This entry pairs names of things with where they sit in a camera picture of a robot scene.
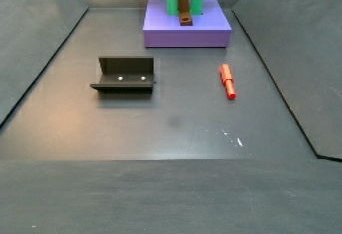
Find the brown L-shaped bracket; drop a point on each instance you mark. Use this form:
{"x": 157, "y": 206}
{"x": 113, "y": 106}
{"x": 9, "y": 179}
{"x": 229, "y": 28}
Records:
{"x": 184, "y": 15}

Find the black angle fixture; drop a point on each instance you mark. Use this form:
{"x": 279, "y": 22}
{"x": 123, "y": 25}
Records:
{"x": 125, "y": 74}

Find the red peg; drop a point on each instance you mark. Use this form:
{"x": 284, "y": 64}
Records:
{"x": 227, "y": 80}

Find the purple base block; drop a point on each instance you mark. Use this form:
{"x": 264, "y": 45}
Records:
{"x": 163, "y": 32}

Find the left green block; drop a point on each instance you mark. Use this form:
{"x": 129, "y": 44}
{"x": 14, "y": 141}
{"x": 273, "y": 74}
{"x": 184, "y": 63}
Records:
{"x": 172, "y": 7}

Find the green block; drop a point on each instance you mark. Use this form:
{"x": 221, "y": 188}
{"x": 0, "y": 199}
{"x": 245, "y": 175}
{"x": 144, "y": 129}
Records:
{"x": 172, "y": 7}
{"x": 196, "y": 7}

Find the right green block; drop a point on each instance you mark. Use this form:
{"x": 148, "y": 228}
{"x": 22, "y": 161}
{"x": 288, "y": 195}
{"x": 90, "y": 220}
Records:
{"x": 196, "y": 7}

